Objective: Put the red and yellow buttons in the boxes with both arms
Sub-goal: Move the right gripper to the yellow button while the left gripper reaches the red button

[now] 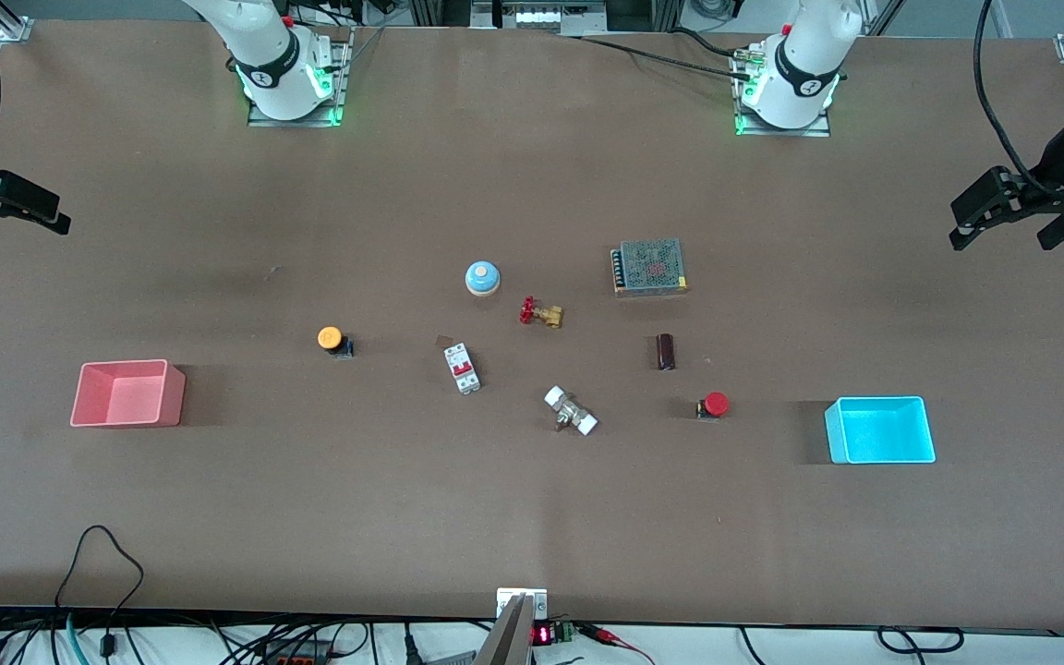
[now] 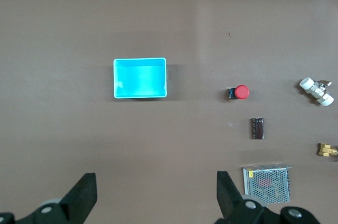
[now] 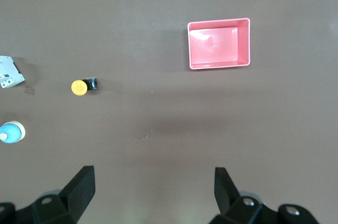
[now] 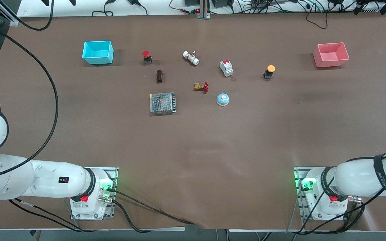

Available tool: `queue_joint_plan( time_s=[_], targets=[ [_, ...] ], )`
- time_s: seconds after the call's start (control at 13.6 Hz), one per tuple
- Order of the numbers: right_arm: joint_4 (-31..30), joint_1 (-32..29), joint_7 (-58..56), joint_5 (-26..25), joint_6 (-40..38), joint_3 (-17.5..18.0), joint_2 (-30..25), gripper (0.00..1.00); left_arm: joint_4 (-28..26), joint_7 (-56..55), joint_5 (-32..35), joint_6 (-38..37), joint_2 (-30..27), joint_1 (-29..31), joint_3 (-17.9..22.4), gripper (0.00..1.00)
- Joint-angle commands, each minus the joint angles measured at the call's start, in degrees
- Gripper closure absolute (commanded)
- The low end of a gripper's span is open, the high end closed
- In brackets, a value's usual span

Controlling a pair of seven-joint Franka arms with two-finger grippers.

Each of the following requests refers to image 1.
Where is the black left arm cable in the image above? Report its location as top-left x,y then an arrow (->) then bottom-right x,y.
973,0 -> 1055,197

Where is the pink plastic box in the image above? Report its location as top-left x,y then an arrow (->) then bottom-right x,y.
70,359 -> 187,429

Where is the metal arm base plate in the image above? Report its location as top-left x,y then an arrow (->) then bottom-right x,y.
732,48 -> 832,139
247,26 -> 354,128

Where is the metal mesh power supply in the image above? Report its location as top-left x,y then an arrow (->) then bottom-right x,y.
611,238 -> 689,297

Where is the white circuit breaker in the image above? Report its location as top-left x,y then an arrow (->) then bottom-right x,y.
443,343 -> 482,395

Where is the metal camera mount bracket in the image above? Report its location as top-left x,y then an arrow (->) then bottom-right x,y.
472,587 -> 550,665

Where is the red-handled brass valve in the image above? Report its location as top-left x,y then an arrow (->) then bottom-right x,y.
519,296 -> 565,330

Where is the white power strip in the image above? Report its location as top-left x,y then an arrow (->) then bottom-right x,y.
471,0 -> 609,34

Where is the red clip lead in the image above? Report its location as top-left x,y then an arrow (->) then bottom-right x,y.
578,623 -> 658,665

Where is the black looped table cable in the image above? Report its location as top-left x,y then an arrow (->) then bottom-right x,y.
54,525 -> 146,647

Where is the cyan plastic box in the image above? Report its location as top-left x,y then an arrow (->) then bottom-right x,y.
824,396 -> 937,465

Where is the black base power cable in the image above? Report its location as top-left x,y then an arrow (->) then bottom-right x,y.
558,28 -> 759,75

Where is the white-capped metal valve fitting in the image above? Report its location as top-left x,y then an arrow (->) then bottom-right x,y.
544,385 -> 599,437

